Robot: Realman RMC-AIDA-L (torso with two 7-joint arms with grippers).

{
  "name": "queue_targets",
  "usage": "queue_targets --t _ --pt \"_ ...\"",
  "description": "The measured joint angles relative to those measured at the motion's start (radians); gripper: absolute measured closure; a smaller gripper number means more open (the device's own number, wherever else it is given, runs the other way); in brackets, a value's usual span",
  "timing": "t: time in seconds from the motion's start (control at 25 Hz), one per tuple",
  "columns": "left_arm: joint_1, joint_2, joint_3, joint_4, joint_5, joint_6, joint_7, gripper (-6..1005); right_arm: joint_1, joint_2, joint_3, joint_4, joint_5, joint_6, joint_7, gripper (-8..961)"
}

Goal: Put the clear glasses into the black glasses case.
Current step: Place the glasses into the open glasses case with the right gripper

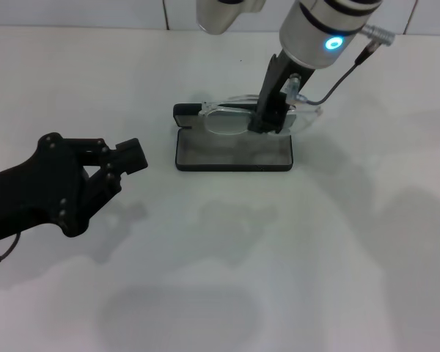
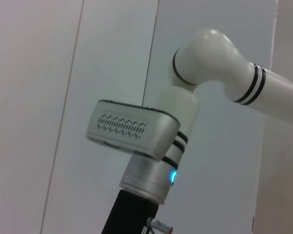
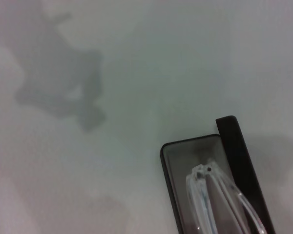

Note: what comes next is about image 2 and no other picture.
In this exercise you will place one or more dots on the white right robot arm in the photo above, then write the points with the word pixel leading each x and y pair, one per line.
pixel 210 61

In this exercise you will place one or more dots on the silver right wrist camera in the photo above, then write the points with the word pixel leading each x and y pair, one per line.
pixel 127 131

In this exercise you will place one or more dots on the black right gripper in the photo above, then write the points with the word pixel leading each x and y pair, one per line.
pixel 129 214

